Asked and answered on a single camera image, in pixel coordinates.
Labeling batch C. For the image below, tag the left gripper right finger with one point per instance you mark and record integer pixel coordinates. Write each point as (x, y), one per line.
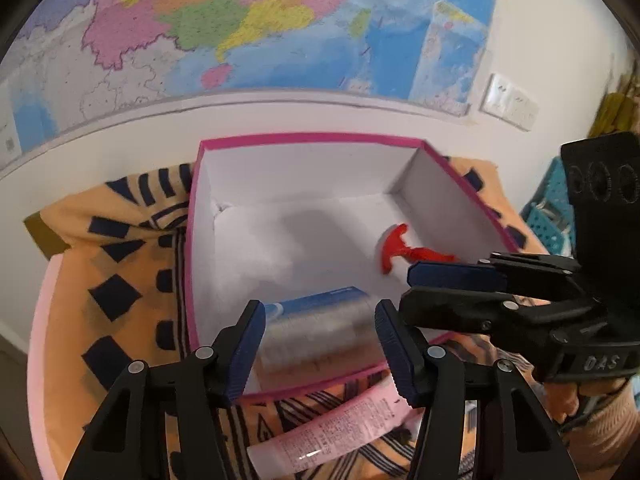
(515, 438)

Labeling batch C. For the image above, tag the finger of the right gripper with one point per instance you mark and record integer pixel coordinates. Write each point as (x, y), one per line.
(494, 314)
(500, 272)

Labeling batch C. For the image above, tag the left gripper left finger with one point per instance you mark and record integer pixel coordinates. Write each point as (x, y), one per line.
(162, 422)

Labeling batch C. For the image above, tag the red plastic toy hammer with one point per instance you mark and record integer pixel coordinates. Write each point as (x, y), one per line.
(394, 246)

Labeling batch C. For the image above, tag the pink tube white cap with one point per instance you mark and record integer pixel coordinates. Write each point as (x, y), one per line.
(354, 424)

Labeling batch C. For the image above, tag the small blue white medicine box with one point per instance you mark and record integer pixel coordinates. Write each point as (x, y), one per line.
(317, 338)

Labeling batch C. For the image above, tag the person's right hand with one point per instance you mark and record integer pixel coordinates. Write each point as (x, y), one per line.
(562, 399)

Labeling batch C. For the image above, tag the mustard yellow hanging coat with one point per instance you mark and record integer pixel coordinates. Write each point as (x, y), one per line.
(619, 110)

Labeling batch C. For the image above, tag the blue perforated plastic rack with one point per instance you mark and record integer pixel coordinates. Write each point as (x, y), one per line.
(549, 213)

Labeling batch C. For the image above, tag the pink foam mat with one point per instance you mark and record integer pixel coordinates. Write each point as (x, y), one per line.
(35, 370)

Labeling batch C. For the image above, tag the pink cardboard box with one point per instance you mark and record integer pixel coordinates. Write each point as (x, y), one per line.
(278, 216)

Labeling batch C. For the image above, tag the orange patterned blanket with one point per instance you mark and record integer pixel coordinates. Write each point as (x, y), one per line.
(120, 299)

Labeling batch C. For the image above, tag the white wall sockets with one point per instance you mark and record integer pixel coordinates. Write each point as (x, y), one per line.
(505, 101)

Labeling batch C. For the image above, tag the colourful wall map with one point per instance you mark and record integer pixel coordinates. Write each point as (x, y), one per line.
(77, 61)

